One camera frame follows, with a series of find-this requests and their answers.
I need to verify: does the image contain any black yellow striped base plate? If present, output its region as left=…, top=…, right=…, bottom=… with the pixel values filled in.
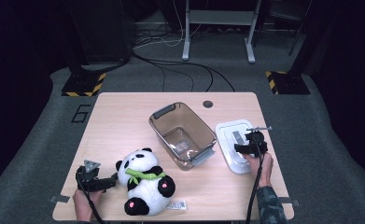
left=265, top=70, right=312, bottom=95
left=61, top=72, right=107, bottom=97

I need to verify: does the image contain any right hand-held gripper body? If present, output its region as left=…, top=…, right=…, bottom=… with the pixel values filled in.
left=245, top=125, right=274, bottom=159

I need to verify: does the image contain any white metal desk frame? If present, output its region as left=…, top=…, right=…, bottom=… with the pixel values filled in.
left=181, top=0, right=264, bottom=64

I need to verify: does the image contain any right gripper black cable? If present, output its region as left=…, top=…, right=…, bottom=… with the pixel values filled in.
left=246, top=136, right=267, bottom=224

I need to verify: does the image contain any panda plush toy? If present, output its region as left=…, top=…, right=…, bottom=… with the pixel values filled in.
left=114, top=147, right=188, bottom=217

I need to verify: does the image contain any white storage box lid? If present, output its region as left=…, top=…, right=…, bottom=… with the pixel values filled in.
left=214, top=119, right=266, bottom=175

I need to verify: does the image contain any white floor cable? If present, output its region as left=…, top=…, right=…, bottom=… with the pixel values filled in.
left=133, top=0, right=203, bottom=50

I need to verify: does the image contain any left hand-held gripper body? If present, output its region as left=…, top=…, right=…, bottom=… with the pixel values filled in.
left=75, top=159, right=102, bottom=191

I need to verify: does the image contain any clear brown storage box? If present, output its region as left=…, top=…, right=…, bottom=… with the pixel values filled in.
left=148, top=101, right=218, bottom=172

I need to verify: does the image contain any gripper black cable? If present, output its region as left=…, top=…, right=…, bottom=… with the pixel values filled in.
left=76, top=174, right=106, bottom=224
left=246, top=136, right=267, bottom=224

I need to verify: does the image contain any dark cabinet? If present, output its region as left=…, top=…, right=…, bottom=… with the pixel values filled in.
left=63, top=0, right=135, bottom=68

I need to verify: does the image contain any short black floor cable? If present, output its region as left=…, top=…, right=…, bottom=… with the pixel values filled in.
left=151, top=62, right=167, bottom=92

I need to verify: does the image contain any person's right hand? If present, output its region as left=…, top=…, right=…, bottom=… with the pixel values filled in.
left=243, top=151, right=274, bottom=189

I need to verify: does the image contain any person's left hand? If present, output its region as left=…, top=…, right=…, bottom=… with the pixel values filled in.
left=72, top=188, right=105, bottom=222

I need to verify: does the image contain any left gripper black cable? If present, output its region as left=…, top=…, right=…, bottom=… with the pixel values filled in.
left=76, top=174, right=106, bottom=224

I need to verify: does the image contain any long black floor cable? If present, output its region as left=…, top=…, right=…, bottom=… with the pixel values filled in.
left=131, top=50, right=236, bottom=92

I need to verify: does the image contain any black metal stand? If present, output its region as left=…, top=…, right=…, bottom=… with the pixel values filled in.
left=287, top=0, right=316, bottom=76

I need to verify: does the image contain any grey table edge bracket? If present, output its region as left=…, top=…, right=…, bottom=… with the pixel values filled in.
left=277, top=196, right=302, bottom=207
left=49, top=194, right=71, bottom=204

